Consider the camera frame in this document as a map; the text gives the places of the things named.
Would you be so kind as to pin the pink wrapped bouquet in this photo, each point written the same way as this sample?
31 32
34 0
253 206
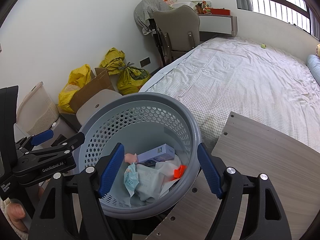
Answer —
170 2

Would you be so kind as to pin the white translucent storage container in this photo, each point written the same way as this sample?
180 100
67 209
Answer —
37 105

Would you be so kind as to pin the grey plastic stool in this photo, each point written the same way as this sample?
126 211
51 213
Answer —
100 102

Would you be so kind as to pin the white cloth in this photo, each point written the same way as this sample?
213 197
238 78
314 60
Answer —
150 180

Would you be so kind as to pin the person's left hand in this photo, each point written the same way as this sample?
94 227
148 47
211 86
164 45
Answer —
15 212

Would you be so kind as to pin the orange plastic clip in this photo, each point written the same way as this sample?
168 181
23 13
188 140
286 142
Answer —
180 172

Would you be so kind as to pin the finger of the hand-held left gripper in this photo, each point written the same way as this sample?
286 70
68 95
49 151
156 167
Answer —
42 137
67 146

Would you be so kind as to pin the white grey wall desk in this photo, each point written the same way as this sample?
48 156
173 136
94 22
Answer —
215 22

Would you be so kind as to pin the brown cardboard box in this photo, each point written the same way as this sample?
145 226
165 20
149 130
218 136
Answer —
90 92

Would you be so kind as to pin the barred window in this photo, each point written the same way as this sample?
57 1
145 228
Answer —
280 2

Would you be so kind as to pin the colourful toy figures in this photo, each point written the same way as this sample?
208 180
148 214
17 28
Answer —
203 8

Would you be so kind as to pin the light blue wet wipes packet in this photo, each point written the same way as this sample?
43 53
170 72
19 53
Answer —
131 177

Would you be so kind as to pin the light blue pillow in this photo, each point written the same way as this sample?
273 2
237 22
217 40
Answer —
315 67

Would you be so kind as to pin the black metal chair frame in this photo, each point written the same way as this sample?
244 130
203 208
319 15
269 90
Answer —
158 45

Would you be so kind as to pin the pink toy figure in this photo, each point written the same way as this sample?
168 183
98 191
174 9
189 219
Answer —
131 158

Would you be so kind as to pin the flat red box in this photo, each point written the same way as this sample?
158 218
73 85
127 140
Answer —
221 11

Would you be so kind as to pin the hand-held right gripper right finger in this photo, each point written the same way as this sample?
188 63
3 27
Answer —
211 172

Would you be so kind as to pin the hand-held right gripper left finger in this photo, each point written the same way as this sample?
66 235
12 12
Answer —
110 172

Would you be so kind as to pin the bright yellow plastic bag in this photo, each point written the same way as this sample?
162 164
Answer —
72 87

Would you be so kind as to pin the dark wall socket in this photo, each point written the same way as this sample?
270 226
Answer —
145 62

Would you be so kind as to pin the bed with checked sheet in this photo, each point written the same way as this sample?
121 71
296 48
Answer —
237 85

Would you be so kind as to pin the grey garment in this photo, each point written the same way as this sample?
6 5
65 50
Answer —
145 10

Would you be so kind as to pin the beige upholstered chair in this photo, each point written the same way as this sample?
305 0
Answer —
175 27

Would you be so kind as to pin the grey perforated plastic basket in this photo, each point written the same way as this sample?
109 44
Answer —
150 142

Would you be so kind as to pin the small purple carton box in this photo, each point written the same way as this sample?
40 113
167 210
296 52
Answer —
155 155

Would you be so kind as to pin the tied yellow plastic bag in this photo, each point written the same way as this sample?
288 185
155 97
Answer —
132 80

